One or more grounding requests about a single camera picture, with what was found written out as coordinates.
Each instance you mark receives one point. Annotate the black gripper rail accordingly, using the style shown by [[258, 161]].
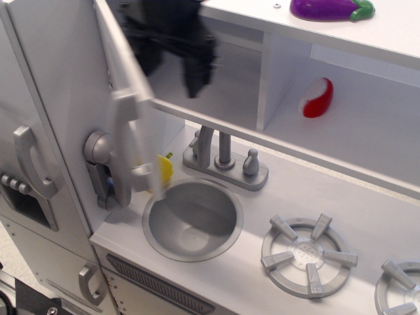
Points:
[[174, 26]]

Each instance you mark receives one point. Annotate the white toy microwave door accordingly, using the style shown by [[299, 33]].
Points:
[[134, 162]]

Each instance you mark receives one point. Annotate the grey toy faucet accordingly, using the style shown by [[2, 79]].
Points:
[[220, 161]]

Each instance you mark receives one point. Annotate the yellow toy bell pepper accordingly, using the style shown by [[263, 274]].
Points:
[[165, 169]]

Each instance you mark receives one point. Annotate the purple toy eggplant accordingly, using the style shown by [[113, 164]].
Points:
[[332, 10]]

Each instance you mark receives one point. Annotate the round silver sink bowl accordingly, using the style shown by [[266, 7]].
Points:
[[197, 220]]

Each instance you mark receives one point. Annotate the grey ice dispenser panel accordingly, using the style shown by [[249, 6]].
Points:
[[22, 199]]

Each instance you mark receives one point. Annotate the grey oven vent grille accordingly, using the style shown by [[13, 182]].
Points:
[[160, 287]]

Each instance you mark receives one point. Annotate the grey stove burner left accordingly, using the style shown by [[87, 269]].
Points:
[[306, 257]]

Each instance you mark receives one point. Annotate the grey stove burner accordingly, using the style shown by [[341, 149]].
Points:
[[306, 257], [397, 290]]

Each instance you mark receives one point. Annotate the grey stove burner right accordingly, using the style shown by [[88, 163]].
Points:
[[397, 290]]

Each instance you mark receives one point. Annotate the grey toy wall phone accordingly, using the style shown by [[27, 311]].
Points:
[[108, 171]]

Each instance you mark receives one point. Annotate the grey fridge door handle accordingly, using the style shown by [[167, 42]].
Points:
[[24, 142]]

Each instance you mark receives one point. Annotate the grey lower fridge handle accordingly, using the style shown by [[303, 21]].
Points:
[[92, 284]]

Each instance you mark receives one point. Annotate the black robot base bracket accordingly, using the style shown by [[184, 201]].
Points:
[[19, 298]]

